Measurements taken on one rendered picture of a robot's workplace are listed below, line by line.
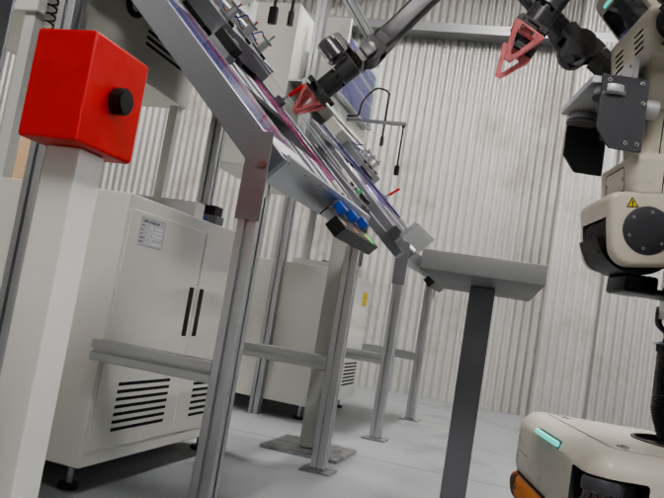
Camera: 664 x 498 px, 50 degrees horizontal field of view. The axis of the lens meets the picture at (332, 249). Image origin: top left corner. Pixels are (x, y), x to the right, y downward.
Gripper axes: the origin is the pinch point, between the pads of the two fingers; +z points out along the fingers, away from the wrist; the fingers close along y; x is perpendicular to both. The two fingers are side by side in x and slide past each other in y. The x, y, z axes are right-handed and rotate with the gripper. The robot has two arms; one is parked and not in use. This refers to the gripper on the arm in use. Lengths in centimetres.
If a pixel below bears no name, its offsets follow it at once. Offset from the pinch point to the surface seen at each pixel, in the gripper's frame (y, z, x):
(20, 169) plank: -217, 196, -205
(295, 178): 38.0, 5.0, 31.1
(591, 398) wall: -293, -18, 127
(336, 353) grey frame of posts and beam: -22, 33, 56
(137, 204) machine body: 46, 34, 17
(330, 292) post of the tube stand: -46, 29, 35
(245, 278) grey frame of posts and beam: 53, 21, 47
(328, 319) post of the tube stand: -46, 35, 42
